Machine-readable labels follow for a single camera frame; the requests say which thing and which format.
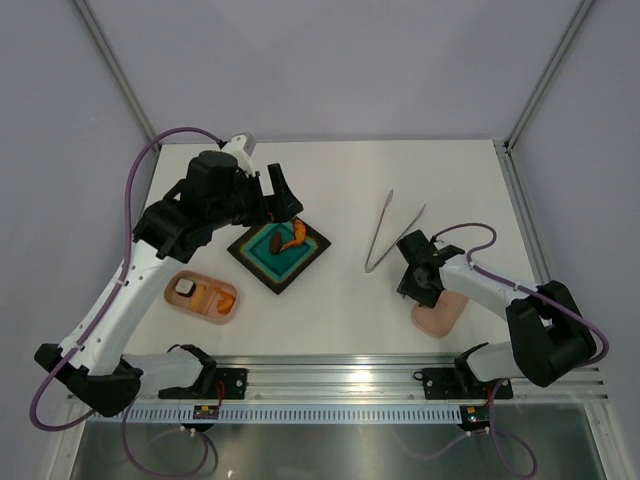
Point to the pink lunch box base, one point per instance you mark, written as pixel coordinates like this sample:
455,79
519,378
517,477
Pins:
207,310

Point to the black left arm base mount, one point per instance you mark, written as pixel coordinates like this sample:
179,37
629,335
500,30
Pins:
228,383

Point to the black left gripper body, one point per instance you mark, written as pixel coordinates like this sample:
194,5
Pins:
247,204

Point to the aluminium mounting rail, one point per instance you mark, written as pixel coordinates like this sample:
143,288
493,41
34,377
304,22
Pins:
382,379

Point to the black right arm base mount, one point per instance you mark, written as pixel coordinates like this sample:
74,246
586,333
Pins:
447,383

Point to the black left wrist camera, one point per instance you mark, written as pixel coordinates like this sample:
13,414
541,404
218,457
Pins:
213,173

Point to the metal food tongs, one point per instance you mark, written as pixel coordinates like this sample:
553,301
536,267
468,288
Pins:
391,225

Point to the orange fried chicken piece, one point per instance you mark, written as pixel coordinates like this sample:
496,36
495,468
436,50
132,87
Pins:
299,235

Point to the right aluminium frame post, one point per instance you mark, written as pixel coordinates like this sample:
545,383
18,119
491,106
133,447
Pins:
550,71

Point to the black teal square plate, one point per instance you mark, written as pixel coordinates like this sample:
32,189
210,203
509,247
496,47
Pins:
277,254

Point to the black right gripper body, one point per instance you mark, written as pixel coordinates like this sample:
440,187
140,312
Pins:
411,285

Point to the left aluminium frame post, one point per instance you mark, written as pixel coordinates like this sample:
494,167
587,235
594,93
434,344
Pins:
98,37

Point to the white rice ball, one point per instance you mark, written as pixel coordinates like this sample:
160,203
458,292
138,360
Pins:
185,287

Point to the orange fried shrimp piece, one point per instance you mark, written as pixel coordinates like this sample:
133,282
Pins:
227,300

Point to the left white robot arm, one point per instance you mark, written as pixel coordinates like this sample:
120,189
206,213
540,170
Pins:
91,362

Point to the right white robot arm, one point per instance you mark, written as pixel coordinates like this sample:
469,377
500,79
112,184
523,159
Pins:
547,335

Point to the white slotted cable duct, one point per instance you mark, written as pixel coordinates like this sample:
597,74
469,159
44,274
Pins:
296,414

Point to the brown meat patty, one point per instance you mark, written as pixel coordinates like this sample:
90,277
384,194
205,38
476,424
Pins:
275,243

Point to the aluminium frame post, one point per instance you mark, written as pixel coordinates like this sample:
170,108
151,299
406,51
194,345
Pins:
98,37
550,71

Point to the pink lunch box lid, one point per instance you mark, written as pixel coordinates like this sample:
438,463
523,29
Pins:
438,321

